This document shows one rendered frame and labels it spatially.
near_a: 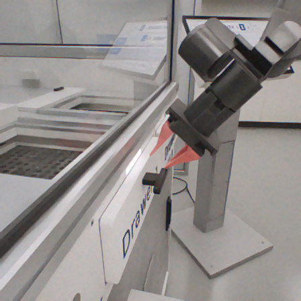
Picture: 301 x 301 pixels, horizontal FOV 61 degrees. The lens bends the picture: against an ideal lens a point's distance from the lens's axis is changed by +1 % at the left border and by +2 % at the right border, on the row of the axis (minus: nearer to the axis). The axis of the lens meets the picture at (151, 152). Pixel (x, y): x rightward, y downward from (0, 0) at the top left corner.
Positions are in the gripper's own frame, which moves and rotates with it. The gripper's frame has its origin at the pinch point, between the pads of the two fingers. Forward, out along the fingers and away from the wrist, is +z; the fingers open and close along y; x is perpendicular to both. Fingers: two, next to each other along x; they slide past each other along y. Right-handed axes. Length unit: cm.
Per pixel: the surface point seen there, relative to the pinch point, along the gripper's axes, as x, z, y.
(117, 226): 16.4, 2.9, -0.2
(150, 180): 4.9, 2.0, -0.8
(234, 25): -93, -25, 7
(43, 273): 28.5, -0.4, 3.9
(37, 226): 26.9, -2.0, 6.7
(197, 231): -85, 65, -60
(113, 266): 18.1, 7.1, -3.3
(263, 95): -303, -1, -75
